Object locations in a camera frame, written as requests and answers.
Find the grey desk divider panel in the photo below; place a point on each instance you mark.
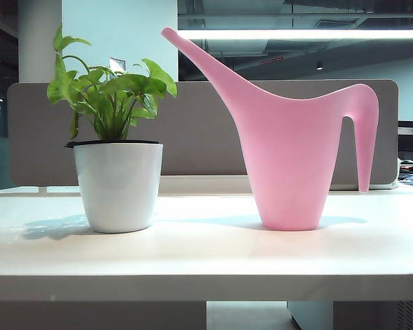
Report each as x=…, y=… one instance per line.
x=199, y=137

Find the black monitor with white label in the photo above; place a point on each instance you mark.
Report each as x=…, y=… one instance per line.
x=405, y=141

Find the blue patterned cloth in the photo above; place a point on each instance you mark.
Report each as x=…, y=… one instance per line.
x=410, y=179

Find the green leafy plant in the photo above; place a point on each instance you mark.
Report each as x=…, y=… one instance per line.
x=113, y=103

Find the white ceiling light strip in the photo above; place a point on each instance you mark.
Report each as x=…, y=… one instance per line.
x=296, y=34

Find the pink plastic watering can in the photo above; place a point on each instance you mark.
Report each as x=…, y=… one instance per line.
x=289, y=165

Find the red ceiling sign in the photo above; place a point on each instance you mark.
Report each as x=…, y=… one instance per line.
x=272, y=60

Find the black ceiling spotlight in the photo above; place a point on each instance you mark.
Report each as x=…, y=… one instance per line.
x=319, y=66

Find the grey cabinet under table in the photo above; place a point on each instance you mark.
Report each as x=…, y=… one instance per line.
x=358, y=316

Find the black inner pot rim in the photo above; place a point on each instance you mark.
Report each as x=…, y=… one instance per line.
x=89, y=143

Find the white glossy plant pot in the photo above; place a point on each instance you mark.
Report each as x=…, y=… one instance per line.
x=118, y=189

